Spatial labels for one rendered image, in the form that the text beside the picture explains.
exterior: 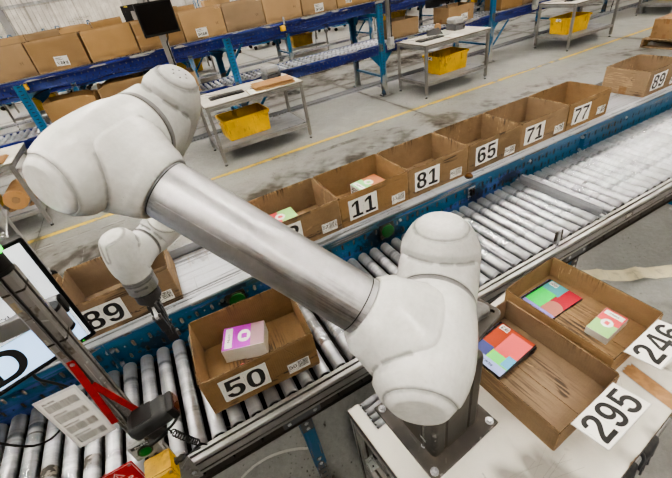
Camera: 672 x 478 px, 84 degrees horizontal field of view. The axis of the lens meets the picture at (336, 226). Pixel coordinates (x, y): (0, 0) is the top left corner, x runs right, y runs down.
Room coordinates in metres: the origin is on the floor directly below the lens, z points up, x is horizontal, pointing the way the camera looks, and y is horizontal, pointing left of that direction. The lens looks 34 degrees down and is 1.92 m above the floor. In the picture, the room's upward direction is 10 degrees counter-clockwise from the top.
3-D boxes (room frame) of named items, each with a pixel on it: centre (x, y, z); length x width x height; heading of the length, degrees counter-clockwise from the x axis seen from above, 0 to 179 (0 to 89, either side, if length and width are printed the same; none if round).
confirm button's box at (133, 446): (0.55, 0.61, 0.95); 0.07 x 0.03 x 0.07; 112
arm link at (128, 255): (0.91, 0.61, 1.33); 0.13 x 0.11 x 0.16; 155
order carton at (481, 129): (1.99, -0.89, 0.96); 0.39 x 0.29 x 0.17; 112
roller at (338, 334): (1.08, 0.11, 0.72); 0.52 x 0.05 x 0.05; 22
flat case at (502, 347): (0.75, -0.47, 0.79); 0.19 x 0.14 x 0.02; 119
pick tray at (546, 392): (0.67, -0.52, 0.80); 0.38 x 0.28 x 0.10; 26
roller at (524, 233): (1.48, -0.85, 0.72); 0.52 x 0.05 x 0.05; 22
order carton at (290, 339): (0.93, 0.38, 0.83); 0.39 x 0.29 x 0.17; 109
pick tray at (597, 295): (0.84, -0.79, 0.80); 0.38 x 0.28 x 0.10; 26
